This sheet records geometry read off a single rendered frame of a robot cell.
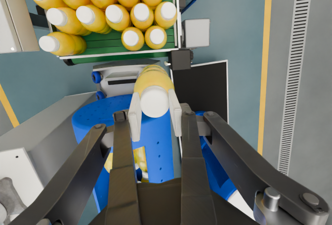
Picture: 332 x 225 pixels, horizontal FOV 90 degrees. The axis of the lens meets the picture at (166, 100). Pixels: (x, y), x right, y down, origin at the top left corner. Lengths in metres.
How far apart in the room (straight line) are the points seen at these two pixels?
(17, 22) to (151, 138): 0.46
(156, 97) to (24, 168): 0.72
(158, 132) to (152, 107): 0.23
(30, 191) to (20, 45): 0.58
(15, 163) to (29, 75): 1.15
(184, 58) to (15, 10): 0.49
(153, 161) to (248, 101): 1.63
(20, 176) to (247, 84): 1.83
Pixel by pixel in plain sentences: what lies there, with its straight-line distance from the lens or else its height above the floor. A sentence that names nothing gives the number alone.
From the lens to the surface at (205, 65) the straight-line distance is 1.53.
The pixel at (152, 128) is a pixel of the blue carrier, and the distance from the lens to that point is 0.42.
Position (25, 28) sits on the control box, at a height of 1.04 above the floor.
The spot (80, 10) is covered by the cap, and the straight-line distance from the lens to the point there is 0.52.
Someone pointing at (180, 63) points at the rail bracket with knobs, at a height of 1.00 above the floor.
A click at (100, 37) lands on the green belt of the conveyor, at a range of 0.70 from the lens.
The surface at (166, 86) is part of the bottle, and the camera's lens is 0.25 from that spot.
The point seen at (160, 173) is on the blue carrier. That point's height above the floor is 1.20.
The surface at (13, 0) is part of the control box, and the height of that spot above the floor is 1.05.
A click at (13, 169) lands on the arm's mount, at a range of 0.89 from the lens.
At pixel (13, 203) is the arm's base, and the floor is 1.03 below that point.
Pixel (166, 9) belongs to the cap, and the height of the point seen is 1.10.
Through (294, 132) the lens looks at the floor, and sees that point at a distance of 2.52.
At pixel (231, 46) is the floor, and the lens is 1.77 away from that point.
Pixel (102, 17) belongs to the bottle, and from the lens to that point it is 0.55.
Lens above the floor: 1.58
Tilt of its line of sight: 71 degrees down
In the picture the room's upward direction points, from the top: 161 degrees clockwise
